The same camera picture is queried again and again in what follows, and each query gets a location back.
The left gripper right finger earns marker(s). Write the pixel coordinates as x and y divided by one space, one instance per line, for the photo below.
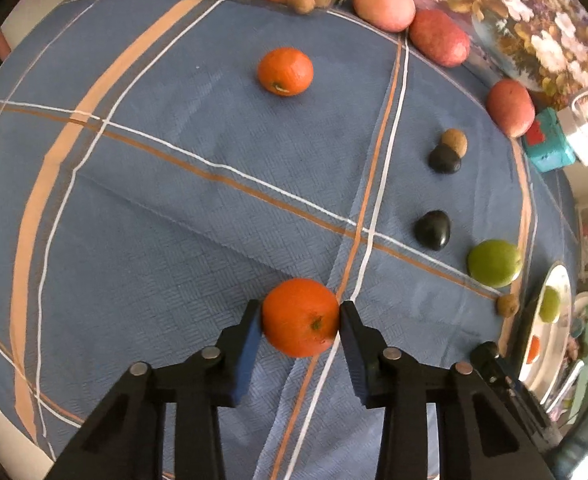
489 426

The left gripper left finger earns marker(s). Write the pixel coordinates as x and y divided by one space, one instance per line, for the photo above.
123 437

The oblong green fruit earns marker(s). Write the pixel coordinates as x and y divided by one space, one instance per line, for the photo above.
549 309

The round green fruit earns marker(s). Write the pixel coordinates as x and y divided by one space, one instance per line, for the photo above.
495 263

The small brown kiwi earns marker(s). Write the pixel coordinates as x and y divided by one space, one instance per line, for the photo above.
456 140

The small orange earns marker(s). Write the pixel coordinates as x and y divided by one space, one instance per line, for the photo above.
285 72

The silver metal bowl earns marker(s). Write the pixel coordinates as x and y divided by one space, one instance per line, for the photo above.
539 378

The blue plaid tablecloth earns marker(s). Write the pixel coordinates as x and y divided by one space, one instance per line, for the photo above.
149 187

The small dark plum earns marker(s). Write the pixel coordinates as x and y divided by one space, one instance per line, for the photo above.
444 160

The teal house-shaped box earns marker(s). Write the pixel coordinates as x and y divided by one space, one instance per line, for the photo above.
545 143

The large red apple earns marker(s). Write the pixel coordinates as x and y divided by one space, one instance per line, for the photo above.
511 108

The middle red apple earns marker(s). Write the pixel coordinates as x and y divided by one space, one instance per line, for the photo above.
439 38

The floral painting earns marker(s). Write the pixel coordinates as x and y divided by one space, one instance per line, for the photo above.
543 44

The pale pink apple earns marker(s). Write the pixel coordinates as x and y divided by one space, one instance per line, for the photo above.
388 15

